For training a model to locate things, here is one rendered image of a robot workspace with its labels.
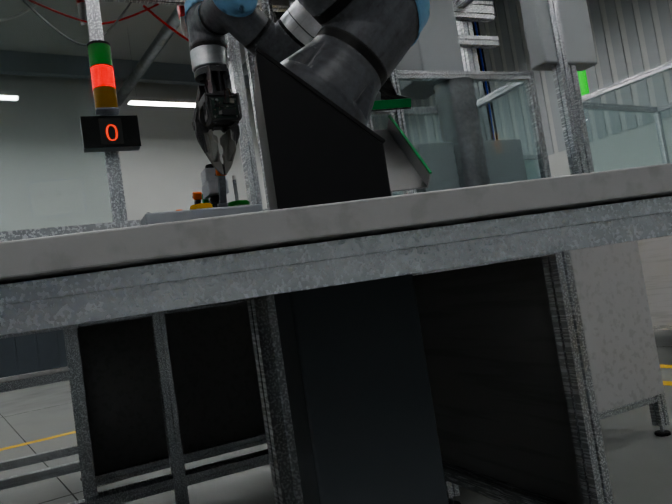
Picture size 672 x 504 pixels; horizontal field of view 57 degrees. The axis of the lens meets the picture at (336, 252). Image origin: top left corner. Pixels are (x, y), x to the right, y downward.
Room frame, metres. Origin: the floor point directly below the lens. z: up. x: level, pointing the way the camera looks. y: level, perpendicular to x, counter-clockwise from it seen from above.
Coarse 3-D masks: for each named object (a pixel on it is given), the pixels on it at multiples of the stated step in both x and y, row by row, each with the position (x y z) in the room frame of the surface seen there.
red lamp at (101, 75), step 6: (96, 66) 1.35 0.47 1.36; (102, 66) 1.35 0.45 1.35; (108, 66) 1.36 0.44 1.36; (96, 72) 1.35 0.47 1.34; (102, 72) 1.35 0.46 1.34; (108, 72) 1.35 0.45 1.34; (96, 78) 1.35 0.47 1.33; (102, 78) 1.35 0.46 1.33; (108, 78) 1.35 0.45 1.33; (114, 78) 1.37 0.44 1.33; (96, 84) 1.35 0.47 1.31; (102, 84) 1.35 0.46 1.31; (108, 84) 1.35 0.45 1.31; (114, 84) 1.37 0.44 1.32
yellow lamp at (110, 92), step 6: (96, 90) 1.35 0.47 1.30; (102, 90) 1.35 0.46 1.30; (108, 90) 1.35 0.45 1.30; (114, 90) 1.36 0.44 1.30; (96, 96) 1.35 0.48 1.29; (102, 96) 1.34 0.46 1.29; (108, 96) 1.35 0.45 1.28; (114, 96) 1.36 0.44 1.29; (96, 102) 1.35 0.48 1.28; (102, 102) 1.34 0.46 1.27; (108, 102) 1.35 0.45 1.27; (114, 102) 1.36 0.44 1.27
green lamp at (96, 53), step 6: (90, 48) 1.35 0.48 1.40; (96, 48) 1.35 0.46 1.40; (102, 48) 1.35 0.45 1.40; (108, 48) 1.36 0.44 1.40; (90, 54) 1.35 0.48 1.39; (96, 54) 1.34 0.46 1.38; (102, 54) 1.35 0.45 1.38; (108, 54) 1.36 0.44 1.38; (90, 60) 1.35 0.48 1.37; (96, 60) 1.34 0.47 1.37; (102, 60) 1.35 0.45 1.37; (108, 60) 1.36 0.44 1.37; (90, 66) 1.36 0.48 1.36
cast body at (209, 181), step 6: (210, 168) 1.32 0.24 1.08; (204, 174) 1.32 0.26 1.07; (210, 174) 1.32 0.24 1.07; (204, 180) 1.33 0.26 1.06; (210, 180) 1.31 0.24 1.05; (216, 180) 1.31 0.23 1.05; (204, 186) 1.34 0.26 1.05; (210, 186) 1.31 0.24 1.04; (216, 186) 1.31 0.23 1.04; (204, 192) 1.34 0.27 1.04; (210, 192) 1.31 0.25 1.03; (216, 192) 1.31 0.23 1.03; (228, 192) 1.32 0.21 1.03; (204, 198) 1.35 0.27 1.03
